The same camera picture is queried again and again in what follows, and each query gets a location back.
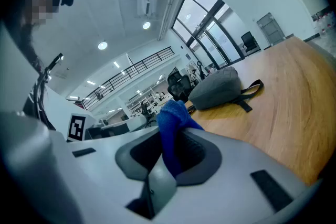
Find black mesh office chair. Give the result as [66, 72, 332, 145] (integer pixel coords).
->
[167, 71, 184, 87]
[167, 75, 192, 103]

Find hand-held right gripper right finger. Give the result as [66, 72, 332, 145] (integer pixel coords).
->
[154, 127, 323, 224]

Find black framed glass doors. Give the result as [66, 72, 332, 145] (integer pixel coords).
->
[172, 0, 246, 69]

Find black high-back office chair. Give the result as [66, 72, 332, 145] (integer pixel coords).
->
[196, 60, 211, 81]

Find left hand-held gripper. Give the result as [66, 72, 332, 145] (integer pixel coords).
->
[67, 112, 99, 143]

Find black balcony railing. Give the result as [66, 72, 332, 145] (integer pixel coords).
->
[81, 46, 175, 111]

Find grey folded table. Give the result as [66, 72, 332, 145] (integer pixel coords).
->
[256, 12, 284, 47]

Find blue cloth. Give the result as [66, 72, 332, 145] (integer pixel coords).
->
[156, 99, 205, 179]

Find group of clear water bottles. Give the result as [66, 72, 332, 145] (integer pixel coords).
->
[312, 10, 336, 39]

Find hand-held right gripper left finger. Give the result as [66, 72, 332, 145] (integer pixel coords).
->
[0, 111, 161, 224]

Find person's head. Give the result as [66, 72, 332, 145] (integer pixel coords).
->
[25, 0, 60, 26]

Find black visitor chair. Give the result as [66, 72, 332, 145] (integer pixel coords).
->
[240, 31, 262, 57]

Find white ceiling air conditioner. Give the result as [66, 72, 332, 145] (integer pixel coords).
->
[136, 0, 160, 19]

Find grey backpack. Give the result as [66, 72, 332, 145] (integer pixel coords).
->
[187, 66, 265, 113]

